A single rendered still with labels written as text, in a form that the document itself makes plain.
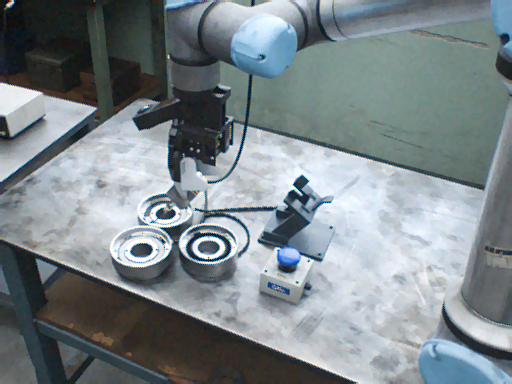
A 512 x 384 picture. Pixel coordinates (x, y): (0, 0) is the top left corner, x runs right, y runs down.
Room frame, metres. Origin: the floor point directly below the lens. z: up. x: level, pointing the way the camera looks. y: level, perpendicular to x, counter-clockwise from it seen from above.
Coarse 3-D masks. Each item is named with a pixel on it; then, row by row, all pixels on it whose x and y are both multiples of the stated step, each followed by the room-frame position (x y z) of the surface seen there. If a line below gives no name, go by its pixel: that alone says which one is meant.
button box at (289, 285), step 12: (276, 252) 0.69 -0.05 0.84; (276, 264) 0.66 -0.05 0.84; (300, 264) 0.66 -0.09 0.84; (312, 264) 0.67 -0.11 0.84; (264, 276) 0.63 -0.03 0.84; (276, 276) 0.63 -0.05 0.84; (288, 276) 0.63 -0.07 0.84; (300, 276) 0.63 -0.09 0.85; (264, 288) 0.63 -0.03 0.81; (276, 288) 0.62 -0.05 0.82; (288, 288) 0.62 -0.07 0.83; (300, 288) 0.61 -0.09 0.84; (288, 300) 0.61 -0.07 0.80
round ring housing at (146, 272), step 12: (132, 228) 0.73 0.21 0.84; (144, 228) 0.73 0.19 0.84; (156, 228) 0.73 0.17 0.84; (120, 240) 0.71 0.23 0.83; (144, 240) 0.71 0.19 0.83; (168, 240) 0.71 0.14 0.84; (132, 252) 0.69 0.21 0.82; (144, 252) 0.71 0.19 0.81; (156, 252) 0.68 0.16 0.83; (168, 252) 0.67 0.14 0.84; (120, 264) 0.64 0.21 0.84; (156, 264) 0.65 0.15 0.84; (132, 276) 0.63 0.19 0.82; (144, 276) 0.64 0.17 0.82; (156, 276) 0.65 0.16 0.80
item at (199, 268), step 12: (192, 228) 0.74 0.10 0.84; (204, 228) 0.75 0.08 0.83; (216, 228) 0.75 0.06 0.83; (180, 240) 0.70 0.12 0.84; (204, 240) 0.72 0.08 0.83; (216, 240) 0.72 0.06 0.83; (180, 252) 0.68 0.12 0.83; (216, 252) 0.72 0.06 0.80; (192, 264) 0.66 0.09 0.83; (204, 264) 0.65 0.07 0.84; (216, 264) 0.66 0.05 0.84; (228, 264) 0.67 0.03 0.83; (204, 276) 0.66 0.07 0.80
